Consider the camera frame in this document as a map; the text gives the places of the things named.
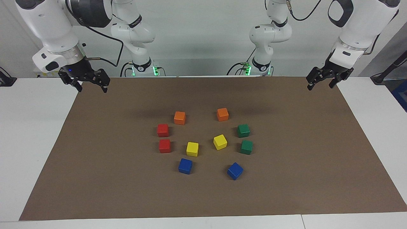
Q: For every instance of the brown table mat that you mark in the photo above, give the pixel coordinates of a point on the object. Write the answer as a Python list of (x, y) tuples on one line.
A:
[(127, 190)]

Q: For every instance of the blue box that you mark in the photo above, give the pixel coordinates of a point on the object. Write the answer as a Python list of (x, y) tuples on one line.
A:
[(401, 95)]

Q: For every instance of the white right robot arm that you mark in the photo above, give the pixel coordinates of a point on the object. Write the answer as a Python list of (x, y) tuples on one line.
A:
[(47, 25)]

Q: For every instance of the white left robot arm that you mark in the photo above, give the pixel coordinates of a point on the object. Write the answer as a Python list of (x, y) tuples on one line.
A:
[(362, 25)]

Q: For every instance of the orange wooden block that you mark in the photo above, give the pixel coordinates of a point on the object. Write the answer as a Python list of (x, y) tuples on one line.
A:
[(222, 114), (179, 118)]

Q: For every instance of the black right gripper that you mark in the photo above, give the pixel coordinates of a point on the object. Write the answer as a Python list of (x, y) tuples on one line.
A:
[(78, 69)]

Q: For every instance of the green wooden block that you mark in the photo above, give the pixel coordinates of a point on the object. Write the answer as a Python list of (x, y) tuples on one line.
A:
[(246, 147), (244, 130)]

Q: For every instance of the white wall socket box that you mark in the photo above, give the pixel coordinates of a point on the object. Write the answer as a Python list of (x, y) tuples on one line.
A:
[(44, 74)]

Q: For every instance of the red wooden block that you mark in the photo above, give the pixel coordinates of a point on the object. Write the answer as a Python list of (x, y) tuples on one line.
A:
[(162, 130), (164, 146)]

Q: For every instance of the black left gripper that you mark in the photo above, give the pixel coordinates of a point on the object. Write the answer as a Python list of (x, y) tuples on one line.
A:
[(335, 70)]

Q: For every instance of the blue wooden block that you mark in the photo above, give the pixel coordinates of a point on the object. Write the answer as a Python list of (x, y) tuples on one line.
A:
[(185, 166), (235, 171)]

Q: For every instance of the yellow wooden block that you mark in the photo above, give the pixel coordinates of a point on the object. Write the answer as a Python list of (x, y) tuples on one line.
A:
[(192, 149), (220, 142)]

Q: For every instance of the black stand with pole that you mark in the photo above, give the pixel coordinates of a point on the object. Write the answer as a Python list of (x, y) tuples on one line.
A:
[(378, 79)]

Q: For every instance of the black table clamp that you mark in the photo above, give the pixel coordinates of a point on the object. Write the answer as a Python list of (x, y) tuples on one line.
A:
[(6, 81)]

